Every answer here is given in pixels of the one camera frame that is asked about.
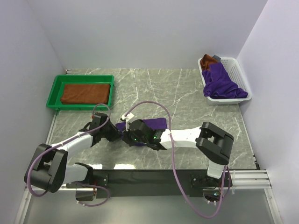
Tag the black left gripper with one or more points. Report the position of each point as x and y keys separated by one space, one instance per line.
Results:
x=115 y=135

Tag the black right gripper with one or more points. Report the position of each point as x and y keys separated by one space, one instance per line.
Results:
x=126 y=137

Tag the purple towel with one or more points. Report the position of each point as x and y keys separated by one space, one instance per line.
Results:
x=159 y=123
x=219 y=85

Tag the brown towel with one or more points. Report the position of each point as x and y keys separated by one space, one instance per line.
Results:
x=85 y=94
x=206 y=61

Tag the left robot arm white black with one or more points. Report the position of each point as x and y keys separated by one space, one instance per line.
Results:
x=48 y=168

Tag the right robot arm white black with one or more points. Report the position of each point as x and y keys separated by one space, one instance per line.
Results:
x=215 y=143

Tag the black base bar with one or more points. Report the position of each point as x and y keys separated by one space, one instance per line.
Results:
x=133 y=182

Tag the green plastic tray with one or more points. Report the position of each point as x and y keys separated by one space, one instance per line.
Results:
x=60 y=81

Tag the brown towel in basket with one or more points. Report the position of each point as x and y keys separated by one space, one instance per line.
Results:
x=206 y=61

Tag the grey towel in basket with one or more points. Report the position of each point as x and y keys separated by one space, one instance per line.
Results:
x=217 y=58

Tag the white plastic basket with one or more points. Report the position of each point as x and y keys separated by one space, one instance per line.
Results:
x=235 y=73

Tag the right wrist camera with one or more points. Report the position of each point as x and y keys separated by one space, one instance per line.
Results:
x=128 y=119

